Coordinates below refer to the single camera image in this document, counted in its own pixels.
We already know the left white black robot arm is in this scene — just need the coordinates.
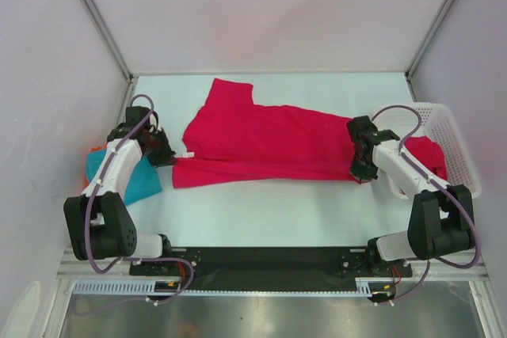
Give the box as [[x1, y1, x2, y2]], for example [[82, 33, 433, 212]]
[[63, 106, 176, 275]]

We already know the folded orange t shirt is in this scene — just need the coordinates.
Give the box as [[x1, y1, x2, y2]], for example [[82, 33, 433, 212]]
[[84, 144, 107, 187]]

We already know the white plastic perforated basket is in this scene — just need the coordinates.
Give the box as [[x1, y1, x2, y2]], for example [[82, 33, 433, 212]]
[[373, 102, 482, 199]]

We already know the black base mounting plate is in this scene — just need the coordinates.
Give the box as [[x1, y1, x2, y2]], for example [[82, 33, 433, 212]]
[[129, 245, 413, 292]]

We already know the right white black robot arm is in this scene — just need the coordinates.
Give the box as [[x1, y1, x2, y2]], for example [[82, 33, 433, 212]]
[[347, 116, 481, 275]]

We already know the aluminium frame rail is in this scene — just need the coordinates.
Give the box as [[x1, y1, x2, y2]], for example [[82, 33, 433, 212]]
[[56, 249, 489, 281]]

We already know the red t shirt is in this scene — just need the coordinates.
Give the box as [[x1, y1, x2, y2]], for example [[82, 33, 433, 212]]
[[400, 137, 448, 196], [172, 78, 354, 188]]

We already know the white slotted cable duct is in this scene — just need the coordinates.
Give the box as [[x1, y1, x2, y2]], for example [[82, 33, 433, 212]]
[[73, 279, 394, 298]]

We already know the folded teal t shirt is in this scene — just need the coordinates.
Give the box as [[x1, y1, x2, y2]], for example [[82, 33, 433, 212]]
[[86, 150, 164, 205]]

